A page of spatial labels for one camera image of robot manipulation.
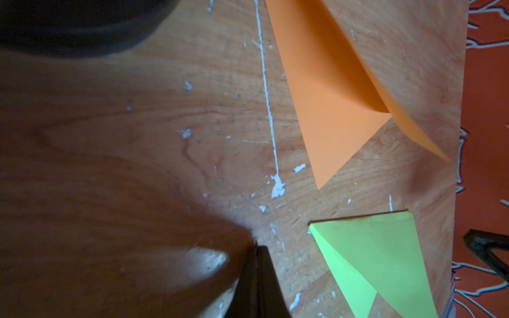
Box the orange square paper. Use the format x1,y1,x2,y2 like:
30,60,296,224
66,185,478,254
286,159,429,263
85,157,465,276
266,1,445,188

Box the green square paper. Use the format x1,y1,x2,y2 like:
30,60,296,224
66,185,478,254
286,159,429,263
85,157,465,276
310,211,437,317

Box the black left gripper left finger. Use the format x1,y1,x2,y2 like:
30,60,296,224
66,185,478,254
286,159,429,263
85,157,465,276
225,245,258,318

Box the black round tape disc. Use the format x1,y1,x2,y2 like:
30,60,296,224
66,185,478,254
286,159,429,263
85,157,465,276
1,0,178,58

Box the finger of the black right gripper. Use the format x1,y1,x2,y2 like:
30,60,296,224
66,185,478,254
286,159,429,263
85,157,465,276
463,229,508,282

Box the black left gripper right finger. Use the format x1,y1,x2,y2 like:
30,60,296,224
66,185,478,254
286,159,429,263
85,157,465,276
257,246,291,318

